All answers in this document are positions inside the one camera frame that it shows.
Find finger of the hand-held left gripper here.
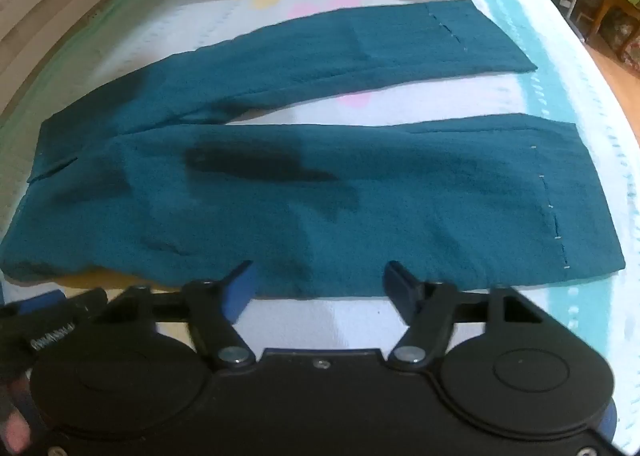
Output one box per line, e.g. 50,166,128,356
15,287,109,321

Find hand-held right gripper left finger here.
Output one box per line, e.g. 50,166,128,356
97,260,257,368

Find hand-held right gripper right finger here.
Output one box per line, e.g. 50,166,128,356
382,260,543,368

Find teal pants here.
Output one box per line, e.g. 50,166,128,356
0,0,626,299

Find person's left hand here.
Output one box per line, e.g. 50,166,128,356
0,376,48,456

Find pastel patterned bed sheet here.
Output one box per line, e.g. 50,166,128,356
0,0,640,456

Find brown wooden chair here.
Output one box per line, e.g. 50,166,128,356
574,0,640,62

